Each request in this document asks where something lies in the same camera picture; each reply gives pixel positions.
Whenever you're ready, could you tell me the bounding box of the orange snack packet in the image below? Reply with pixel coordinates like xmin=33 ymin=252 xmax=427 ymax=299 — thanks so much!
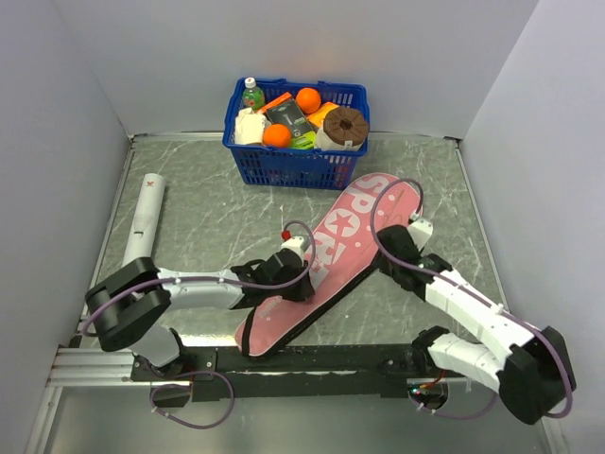
xmin=306 ymin=101 xmax=338 ymax=129

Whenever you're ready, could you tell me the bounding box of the green drink bottle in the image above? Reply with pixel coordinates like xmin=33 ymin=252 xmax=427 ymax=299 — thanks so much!
xmin=242 ymin=78 xmax=266 ymax=113

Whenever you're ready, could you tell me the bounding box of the pink racket cover bag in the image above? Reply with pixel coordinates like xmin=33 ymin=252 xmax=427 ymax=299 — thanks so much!
xmin=235 ymin=172 xmax=422 ymax=358

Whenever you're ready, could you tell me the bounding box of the black green box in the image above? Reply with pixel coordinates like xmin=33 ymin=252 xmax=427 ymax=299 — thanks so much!
xmin=265 ymin=98 xmax=316 ymax=149

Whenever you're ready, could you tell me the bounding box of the white shuttlecock tube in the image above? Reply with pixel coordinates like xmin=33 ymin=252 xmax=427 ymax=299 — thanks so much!
xmin=122 ymin=173 xmax=165 ymax=266

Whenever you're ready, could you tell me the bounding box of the white crumpled paper bag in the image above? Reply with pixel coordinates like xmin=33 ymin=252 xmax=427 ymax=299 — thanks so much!
xmin=233 ymin=108 xmax=268 ymax=146

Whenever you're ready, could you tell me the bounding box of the orange fruit rear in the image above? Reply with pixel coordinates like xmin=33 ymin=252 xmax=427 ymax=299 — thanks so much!
xmin=295 ymin=87 xmax=321 ymax=114

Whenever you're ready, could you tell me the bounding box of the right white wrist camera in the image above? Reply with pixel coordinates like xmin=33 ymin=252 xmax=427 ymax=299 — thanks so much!
xmin=406 ymin=214 xmax=434 ymax=251

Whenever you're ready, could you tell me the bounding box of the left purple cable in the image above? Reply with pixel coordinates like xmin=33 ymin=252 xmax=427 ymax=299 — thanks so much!
xmin=80 ymin=219 xmax=317 ymax=430

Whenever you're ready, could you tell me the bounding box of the blue plastic basket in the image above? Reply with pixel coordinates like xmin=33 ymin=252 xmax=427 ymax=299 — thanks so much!
xmin=222 ymin=78 xmax=371 ymax=190

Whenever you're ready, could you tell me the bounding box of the orange carton box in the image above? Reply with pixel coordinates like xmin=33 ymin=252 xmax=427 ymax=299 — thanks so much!
xmin=256 ymin=92 xmax=292 ymax=114

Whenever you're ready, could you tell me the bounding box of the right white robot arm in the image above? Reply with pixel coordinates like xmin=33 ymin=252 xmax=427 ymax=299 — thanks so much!
xmin=374 ymin=225 xmax=577 ymax=425

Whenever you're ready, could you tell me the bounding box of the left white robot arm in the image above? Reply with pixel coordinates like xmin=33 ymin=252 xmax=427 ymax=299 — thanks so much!
xmin=82 ymin=248 xmax=315 ymax=380

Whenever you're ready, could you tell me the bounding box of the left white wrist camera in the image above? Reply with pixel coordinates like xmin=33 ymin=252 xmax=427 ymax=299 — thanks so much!
xmin=281 ymin=230 xmax=309 ymax=261

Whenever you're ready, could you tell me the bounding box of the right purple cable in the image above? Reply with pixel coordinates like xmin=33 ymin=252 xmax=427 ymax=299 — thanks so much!
xmin=369 ymin=178 xmax=576 ymax=420

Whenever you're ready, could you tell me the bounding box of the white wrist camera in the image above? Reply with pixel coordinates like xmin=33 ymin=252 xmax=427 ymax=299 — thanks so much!
xmin=281 ymin=230 xmax=309 ymax=261
xmin=406 ymin=214 xmax=434 ymax=251

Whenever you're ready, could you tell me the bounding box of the purple cable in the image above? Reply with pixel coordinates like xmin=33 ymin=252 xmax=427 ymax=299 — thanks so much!
xmin=369 ymin=178 xmax=576 ymax=420
xmin=80 ymin=219 xmax=317 ymax=430

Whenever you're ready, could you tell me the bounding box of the aluminium mounting rail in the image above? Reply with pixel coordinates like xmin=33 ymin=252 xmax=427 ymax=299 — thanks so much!
xmin=46 ymin=348 xmax=134 ymax=388

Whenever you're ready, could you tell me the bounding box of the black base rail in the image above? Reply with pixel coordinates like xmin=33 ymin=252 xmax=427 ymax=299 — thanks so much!
xmin=130 ymin=344 xmax=440 ymax=402

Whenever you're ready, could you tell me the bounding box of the orange fruit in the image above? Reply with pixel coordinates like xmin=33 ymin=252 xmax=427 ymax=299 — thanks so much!
xmin=263 ymin=124 xmax=292 ymax=148
xmin=295 ymin=87 xmax=321 ymax=114

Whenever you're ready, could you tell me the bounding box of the orange fruit front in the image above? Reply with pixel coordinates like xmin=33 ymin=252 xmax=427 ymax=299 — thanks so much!
xmin=263 ymin=124 xmax=292 ymax=148

